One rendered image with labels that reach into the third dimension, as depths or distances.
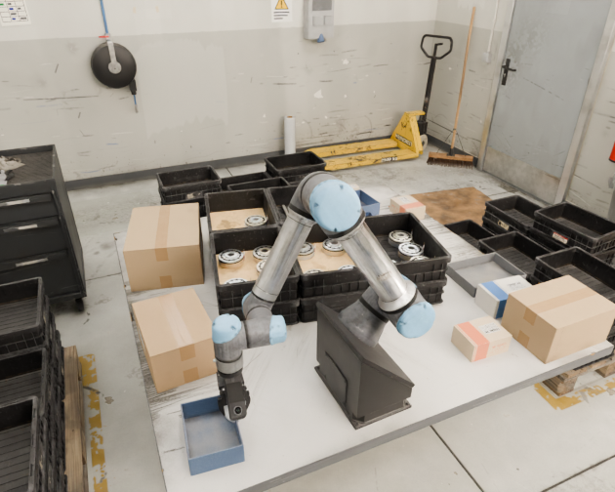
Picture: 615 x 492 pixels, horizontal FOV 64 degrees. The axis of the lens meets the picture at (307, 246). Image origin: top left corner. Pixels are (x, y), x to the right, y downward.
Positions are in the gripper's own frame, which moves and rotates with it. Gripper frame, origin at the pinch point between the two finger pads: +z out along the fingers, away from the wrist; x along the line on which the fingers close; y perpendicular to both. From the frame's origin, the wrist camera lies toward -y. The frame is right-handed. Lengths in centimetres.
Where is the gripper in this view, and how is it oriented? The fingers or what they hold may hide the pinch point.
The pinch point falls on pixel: (235, 421)
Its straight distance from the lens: 153.1
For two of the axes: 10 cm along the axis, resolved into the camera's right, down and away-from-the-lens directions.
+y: -3.1, -4.9, 8.2
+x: -9.5, 1.5, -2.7
